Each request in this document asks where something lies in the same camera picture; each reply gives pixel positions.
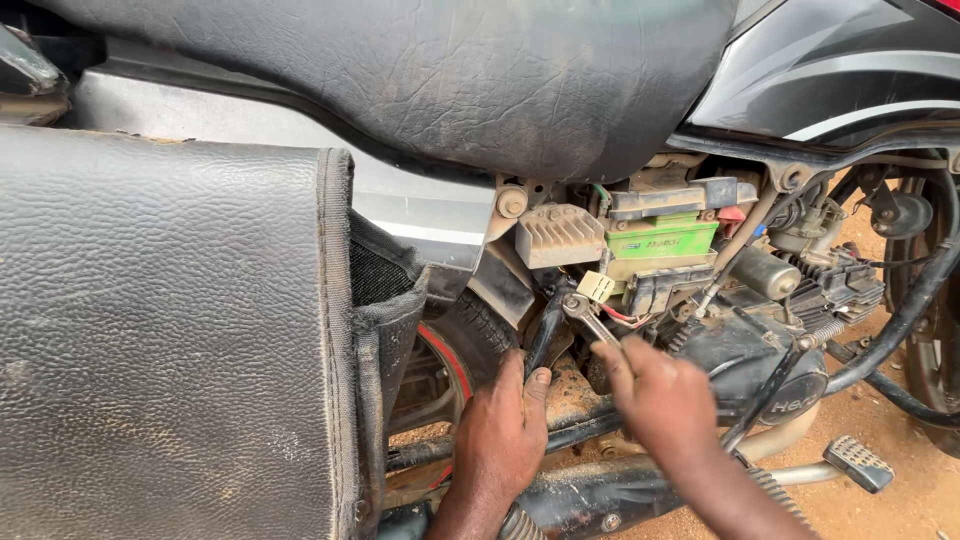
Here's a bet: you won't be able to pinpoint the person's right hand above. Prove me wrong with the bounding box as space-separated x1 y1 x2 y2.
590 335 723 470

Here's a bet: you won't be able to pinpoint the person's left hand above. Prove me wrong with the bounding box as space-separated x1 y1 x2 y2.
452 347 554 511

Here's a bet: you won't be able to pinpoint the silver ring spanner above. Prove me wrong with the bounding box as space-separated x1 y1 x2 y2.
561 292 624 350

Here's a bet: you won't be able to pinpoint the black frame tube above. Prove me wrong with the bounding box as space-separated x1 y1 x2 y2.
523 281 571 378

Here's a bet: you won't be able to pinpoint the ribbed rubber footpeg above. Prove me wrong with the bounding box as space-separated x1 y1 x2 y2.
738 465 820 535
498 502 546 540

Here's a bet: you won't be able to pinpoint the black motorcycle engine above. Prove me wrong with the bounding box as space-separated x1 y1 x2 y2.
660 247 888 429

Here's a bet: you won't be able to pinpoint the rear wheel with red rim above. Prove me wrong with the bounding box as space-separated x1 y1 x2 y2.
386 288 520 438

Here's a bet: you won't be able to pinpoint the black electrical box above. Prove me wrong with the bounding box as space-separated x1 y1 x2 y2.
622 262 717 318

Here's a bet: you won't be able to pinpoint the black kick starter lever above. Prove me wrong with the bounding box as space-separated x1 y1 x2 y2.
720 318 849 456

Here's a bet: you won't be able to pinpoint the black rear mudguard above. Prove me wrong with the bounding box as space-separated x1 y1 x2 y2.
468 240 538 331

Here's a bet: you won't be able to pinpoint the green battery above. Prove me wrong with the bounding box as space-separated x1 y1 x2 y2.
603 213 721 283

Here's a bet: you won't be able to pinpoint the grey starter motor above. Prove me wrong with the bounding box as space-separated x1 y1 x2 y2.
731 243 804 302

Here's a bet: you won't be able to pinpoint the finned beige regulator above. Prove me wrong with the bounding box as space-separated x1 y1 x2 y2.
514 204 607 270

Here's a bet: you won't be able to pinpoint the metal brake pedal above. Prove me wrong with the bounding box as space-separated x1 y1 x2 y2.
765 435 896 495

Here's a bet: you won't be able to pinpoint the dusty carburetor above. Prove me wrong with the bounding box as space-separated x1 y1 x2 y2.
765 193 850 261

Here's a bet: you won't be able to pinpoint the black crash guard tube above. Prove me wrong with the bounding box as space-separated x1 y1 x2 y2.
823 171 960 432

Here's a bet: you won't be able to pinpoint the front wheel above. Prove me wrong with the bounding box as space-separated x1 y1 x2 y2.
885 172 960 460

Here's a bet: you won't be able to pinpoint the black horn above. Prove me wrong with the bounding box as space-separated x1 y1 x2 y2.
870 191 936 242

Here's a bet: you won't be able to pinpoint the black leather saddle bag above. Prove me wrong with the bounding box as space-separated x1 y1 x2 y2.
0 123 432 540

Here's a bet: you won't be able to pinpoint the black leather motorcycle seat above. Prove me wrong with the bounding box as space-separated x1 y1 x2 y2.
22 0 741 186

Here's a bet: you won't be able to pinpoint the black fuel tank grey stripes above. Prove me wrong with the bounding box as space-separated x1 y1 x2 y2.
686 0 960 151

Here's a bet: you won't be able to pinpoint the silver side panel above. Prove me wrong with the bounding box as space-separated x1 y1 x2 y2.
60 67 498 273

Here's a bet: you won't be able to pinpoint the beige wire connector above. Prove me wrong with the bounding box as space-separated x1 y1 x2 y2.
576 270 618 306

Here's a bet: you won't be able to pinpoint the black battery bracket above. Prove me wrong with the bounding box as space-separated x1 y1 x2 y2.
607 176 759 223

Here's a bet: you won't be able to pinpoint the dusty frame bolt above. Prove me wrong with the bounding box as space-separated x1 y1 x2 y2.
495 185 531 221

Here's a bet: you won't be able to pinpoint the metal grab rail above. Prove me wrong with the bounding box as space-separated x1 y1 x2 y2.
0 22 74 126

